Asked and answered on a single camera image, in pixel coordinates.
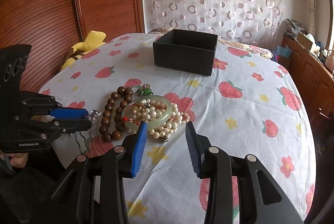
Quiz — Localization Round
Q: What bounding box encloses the silver chain jewelry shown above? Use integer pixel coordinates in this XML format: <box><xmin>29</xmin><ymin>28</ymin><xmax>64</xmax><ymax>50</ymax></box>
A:
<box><xmin>87</xmin><ymin>110</ymin><xmax>102</xmax><ymax>121</ymax></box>

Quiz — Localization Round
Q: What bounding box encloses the green jade bangle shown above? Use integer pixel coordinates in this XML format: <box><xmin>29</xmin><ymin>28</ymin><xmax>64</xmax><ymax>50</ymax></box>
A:
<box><xmin>122</xmin><ymin>95</ymin><xmax>173</xmax><ymax>132</ymax></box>

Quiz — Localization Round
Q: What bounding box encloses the white pearl necklace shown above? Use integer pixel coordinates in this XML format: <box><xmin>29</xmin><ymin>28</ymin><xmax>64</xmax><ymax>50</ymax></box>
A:
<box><xmin>130</xmin><ymin>98</ymin><xmax>191</xmax><ymax>143</ymax></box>

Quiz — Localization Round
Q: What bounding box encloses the dark wooden bead bracelet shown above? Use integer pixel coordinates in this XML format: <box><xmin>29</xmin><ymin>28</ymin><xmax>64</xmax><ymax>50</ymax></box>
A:
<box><xmin>98</xmin><ymin>86</ymin><xmax>134</xmax><ymax>143</ymax></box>

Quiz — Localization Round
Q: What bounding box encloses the black square jewelry box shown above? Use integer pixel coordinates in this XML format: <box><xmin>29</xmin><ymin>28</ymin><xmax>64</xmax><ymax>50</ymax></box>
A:
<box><xmin>153</xmin><ymin>29</ymin><xmax>218</xmax><ymax>76</ymax></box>

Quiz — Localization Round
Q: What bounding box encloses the person's left hand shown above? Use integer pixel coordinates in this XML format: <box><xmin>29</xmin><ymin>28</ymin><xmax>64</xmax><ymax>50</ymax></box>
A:
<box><xmin>1</xmin><ymin>152</ymin><xmax>29</xmax><ymax>168</ymax></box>

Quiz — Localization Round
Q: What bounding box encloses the white strawberry print cloth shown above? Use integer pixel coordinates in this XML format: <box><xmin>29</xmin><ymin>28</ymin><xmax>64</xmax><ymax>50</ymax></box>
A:
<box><xmin>40</xmin><ymin>34</ymin><xmax>316</xmax><ymax>223</ymax></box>

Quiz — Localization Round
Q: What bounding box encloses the green gem brooch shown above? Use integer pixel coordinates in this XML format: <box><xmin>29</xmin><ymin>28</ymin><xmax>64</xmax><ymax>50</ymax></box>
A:
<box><xmin>135</xmin><ymin>84</ymin><xmax>153</xmax><ymax>97</ymax></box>

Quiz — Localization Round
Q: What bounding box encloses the yellow striped plush toy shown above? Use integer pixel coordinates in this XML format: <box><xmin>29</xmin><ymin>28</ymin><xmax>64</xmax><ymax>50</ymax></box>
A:
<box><xmin>60</xmin><ymin>31</ymin><xmax>106</xmax><ymax>71</ymax></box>

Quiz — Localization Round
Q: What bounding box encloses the red-brown wooden wardrobe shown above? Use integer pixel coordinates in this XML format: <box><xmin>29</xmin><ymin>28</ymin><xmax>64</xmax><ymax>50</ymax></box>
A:
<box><xmin>1</xmin><ymin>0</ymin><xmax>144</xmax><ymax>92</ymax></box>

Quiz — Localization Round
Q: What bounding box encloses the wooden sideboard cabinet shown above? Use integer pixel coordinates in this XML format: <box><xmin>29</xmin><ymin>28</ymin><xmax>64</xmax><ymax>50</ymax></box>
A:
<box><xmin>281</xmin><ymin>36</ymin><xmax>333</xmax><ymax>120</ymax></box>

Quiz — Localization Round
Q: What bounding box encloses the cardboard box on cabinet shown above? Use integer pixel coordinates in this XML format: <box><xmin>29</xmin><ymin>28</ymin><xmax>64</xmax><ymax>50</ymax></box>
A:
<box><xmin>297</xmin><ymin>32</ymin><xmax>314</xmax><ymax>51</ymax></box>

